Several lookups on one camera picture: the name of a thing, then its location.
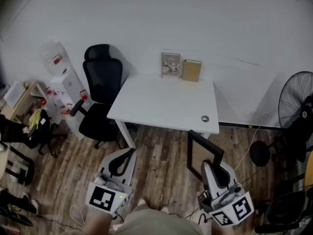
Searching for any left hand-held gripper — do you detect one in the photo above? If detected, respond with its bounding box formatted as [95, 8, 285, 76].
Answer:
[85, 148, 137, 216]

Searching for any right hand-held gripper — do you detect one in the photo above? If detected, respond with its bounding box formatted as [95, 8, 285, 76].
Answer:
[197, 160, 255, 227]

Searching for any black picture frame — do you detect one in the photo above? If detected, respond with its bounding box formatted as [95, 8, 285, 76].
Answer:
[187, 130, 225, 182]

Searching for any person's left forearm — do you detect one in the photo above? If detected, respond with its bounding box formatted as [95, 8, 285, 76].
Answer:
[82, 208, 114, 235]

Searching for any person's right forearm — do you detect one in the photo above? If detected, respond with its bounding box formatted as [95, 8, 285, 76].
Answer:
[211, 221, 245, 235]

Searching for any grey book with photo cover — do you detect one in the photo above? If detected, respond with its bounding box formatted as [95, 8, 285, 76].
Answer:
[161, 52, 181, 78]

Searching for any person's beige clothing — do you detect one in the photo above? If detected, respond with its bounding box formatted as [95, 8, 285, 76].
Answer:
[119, 204, 203, 235]

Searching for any black side chair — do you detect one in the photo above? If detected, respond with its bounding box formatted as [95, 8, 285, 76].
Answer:
[0, 109, 68, 158]

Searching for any yellow object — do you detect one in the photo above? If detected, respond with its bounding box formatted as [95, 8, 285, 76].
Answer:
[304, 150, 313, 188]

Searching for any black office chair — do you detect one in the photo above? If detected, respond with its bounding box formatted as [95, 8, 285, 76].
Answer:
[70, 44, 128, 149]

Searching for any yellow cloth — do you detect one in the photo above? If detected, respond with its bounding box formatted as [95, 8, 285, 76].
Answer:
[28, 108, 41, 129]

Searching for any white box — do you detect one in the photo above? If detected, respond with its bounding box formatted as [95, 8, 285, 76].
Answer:
[50, 69, 88, 107]

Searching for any tan book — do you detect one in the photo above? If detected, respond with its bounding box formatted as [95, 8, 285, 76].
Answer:
[181, 59, 202, 83]

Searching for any pile of dark shoes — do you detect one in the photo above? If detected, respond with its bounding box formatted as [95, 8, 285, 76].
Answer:
[0, 189, 39, 227]

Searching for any black floor fan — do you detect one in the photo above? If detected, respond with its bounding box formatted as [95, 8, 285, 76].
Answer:
[249, 71, 313, 167]

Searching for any wooden shelf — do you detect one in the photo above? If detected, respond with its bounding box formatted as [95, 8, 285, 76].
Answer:
[0, 80, 47, 122]

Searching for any large clear water jug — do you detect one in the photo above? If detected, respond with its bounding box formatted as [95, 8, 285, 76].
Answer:
[40, 42, 70, 75]

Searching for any white plastic container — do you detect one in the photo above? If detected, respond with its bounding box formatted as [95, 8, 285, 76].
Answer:
[3, 81, 26, 108]

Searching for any white floor cable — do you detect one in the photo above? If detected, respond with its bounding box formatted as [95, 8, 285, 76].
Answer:
[233, 125, 261, 171]

